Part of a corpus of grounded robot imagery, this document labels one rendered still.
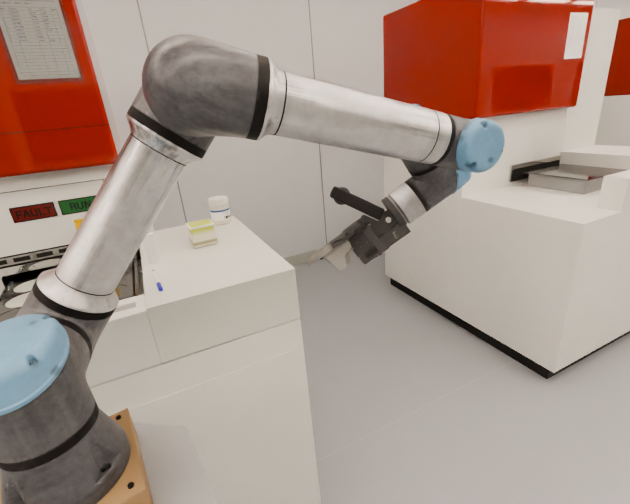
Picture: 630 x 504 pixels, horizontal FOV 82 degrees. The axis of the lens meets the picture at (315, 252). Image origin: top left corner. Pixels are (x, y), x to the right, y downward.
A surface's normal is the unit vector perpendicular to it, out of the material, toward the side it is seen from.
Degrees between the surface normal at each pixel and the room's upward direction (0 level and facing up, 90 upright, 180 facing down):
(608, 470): 0
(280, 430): 90
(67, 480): 72
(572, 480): 0
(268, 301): 90
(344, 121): 98
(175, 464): 0
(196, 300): 90
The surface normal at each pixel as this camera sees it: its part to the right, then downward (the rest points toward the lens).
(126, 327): 0.43, 0.30
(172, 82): -0.32, 0.28
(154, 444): -0.08, -0.93
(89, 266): 0.22, 0.27
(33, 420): 0.62, 0.24
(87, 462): 0.80, -0.20
